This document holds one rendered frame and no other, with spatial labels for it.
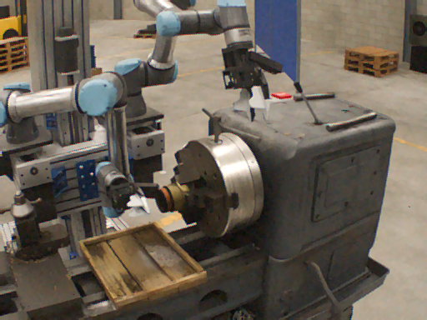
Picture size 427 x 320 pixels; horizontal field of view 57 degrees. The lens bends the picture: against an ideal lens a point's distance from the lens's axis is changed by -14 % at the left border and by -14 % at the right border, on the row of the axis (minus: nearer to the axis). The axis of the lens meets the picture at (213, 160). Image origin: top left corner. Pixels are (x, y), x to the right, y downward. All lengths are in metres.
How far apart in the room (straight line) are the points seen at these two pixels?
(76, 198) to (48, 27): 0.74
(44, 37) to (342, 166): 1.28
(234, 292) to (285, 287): 0.19
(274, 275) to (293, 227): 0.20
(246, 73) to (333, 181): 0.50
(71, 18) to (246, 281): 1.26
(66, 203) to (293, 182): 0.98
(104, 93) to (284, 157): 0.57
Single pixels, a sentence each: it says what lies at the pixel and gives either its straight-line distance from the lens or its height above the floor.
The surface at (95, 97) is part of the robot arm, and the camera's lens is 1.41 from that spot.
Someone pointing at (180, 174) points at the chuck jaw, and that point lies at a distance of 1.39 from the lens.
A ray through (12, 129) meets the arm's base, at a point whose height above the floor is 1.22.
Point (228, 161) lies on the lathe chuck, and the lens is 1.31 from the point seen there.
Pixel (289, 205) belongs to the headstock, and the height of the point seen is 1.07.
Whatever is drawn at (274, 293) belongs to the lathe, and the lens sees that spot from 1.57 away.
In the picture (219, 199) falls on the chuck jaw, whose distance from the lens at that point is 1.30.
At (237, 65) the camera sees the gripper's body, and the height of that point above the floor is 1.49.
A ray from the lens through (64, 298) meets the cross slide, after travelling 1.19.
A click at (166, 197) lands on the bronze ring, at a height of 1.10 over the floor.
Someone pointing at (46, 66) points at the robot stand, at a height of 1.41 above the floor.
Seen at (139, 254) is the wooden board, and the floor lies 0.89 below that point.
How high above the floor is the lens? 1.73
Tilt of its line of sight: 23 degrees down
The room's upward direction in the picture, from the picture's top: straight up
